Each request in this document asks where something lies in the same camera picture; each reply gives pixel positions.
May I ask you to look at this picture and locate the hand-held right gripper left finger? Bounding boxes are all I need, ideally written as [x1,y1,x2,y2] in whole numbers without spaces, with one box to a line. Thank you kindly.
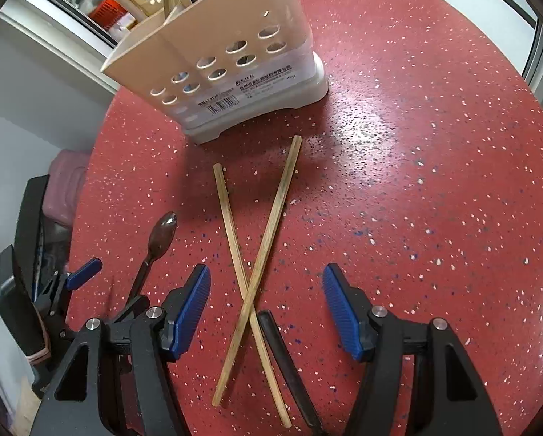
[28,263,212,436]

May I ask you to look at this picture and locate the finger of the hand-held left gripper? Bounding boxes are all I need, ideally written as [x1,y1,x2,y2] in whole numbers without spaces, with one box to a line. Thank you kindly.
[65,258,103,292]
[114,295,149,324]

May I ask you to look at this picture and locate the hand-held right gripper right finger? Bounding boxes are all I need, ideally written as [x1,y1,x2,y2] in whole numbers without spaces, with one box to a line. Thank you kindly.
[322,262,504,436]

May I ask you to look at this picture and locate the beige plastic utensil holder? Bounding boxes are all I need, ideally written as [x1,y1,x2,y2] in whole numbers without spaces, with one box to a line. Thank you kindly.
[100,0,330,145]

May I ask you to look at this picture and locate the red plastic basket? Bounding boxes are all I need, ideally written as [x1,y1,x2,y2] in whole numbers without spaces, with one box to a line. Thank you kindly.
[90,0,129,32]

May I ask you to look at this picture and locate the white sliding door frame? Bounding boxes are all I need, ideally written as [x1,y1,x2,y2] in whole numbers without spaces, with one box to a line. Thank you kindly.
[0,0,118,55]

